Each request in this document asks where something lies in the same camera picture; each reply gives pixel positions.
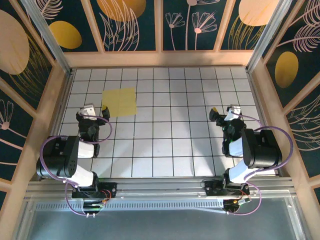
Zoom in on white grid table mat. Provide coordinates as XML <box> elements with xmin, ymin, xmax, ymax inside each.
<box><xmin>47</xmin><ymin>67</ymin><xmax>275</xmax><ymax>179</ymax></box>

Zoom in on dark panel pink flowers print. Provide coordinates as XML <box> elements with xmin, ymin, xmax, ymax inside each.
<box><xmin>162</xmin><ymin>0</ymin><xmax>229</xmax><ymax>51</ymax></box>

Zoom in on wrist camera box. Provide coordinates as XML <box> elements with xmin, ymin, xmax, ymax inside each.
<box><xmin>79</xmin><ymin>104</ymin><xmax>97</xmax><ymax>121</ymax></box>
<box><xmin>226</xmin><ymin>104</ymin><xmax>243</xmax><ymax>123</ymax></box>

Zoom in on slotted grey cable duct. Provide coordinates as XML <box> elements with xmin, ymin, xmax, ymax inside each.
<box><xmin>34</xmin><ymin>201</ymin><xmax>226</xmax><ymax>213</ymax></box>

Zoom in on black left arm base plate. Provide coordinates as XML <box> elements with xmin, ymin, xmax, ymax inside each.
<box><xmin>71</xmin><ymin>181</ymin><xmax>118</xmax><ymax>200</ymax></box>

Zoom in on dark panel large tan circle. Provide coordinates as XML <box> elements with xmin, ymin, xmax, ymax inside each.
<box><xmin>0</xmin><ymin>0</ymin><xmax>55</xmax><ymax>111</ymax></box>

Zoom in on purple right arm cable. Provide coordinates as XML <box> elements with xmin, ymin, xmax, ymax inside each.
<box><xmin>226</xmin><ymin>111</ymin><xmax>294</xmax><ymax>216</ymax></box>

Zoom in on dark panel yellow oval print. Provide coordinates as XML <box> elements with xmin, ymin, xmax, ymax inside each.
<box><xmin>37</xmin><ymin>0</ymin><xmax>99</xmax><ymax>53</ymax></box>

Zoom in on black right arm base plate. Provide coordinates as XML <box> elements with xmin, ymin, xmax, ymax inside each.
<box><xmin>204</xmin><ymin>179</ymin><xmax>251</xmax><ymax>197</ymax></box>

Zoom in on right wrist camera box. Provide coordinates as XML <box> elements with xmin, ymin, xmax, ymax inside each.
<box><xmin>226</xmin><ymin>104</ymin><xmax>243</xmax><ymax>123</ymax></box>

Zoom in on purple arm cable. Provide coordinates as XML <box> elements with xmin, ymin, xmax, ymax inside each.
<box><xmin>39</xmin><ymin>116</ymin><xmax>113</xmax><ymax>218</ymax></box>
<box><xmin>226</xmin><ymin>111</ymin><xmax>294</xmax><ymax>216</ymax></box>

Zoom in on aluminium table edge rail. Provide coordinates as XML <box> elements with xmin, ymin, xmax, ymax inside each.
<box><xmin>246</xmin><ymin>69</ymin><xmax>283</xmax><ymax>176</ymax></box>
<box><xmin>39</xmin><ymin>69</ymin><xmax>76</xmax><ymax>181</ymax></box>

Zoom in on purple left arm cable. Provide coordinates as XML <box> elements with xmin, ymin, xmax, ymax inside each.
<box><xmin>39</xmin><ymin>116</ymin><xmax>113</xmax><ymax>218</ymax></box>

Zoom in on dark panel pale circle print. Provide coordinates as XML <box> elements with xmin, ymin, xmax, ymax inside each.
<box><xmin>219</xmin><ymin>0</ymin><xmax>281</xmax><ymax>51</ymax></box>

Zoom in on dark panel feather yellow oval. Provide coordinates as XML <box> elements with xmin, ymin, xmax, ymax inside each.
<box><xmin>264</xmin><ymin>0</ymin><xmax>320</xmax><ymax>109</ymax></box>

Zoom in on small black controller board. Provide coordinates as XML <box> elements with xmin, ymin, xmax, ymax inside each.
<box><xmin>82</xmin><ymin>199</ymin><xmax>106</xmax><ymax>217</ymax></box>
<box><xmin>223</xmin><ymin>198</ymin><xmax>252</xmax><ymax>215</ymax></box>

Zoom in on dark panel leaf outline print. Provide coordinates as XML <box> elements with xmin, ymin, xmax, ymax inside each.
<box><xmin>284</xmin><ymin>93</ymin><xmax>320</xmax><ymax>179</ymax></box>

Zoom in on dark panel orange circle leaves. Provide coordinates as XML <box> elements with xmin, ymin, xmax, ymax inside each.
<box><xmin>89</xmin><ymin>0</ymin><xmax>157</xmax><ymax>53</ymax></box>

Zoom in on aluminium corner post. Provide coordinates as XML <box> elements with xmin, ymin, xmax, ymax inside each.
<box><xmin>21</xmin><ymin>0</ymin><xmax>73</xmax><ymax>76</ymax></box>
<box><xmin>246</xmin><ymin>0</ymin><xmax>293</xmax><ymax>73</ymax></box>

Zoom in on light wooden enclosure frame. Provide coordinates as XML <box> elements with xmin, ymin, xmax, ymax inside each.
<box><xmin>0</xmin><ymin>0</ymin><xmax>320</xmax><ymax>240</ymax></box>

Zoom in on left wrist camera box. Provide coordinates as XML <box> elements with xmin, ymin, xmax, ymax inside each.
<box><xmin>79</xmin><ymin>104</ymin><xmax>97</xmax><ymax>121</ymax></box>

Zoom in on aluminium extrusion beam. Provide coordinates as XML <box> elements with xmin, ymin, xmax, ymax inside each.
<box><xmin>24</xmin><ymin>176</ymin><xmax>298</xmax><ymax>201</ymax></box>

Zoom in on dark panel flower outline print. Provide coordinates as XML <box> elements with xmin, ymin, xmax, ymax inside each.
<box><xmin>0</xmin><ymin>88</ymin><xmax>35</xmax><ymax>182</ymax></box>

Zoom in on grey frosted panel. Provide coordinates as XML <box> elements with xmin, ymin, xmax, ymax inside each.
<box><xmin>14</xmin><ymin>197</ymin><xmax>310</xmax><ymax>240</ymax></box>

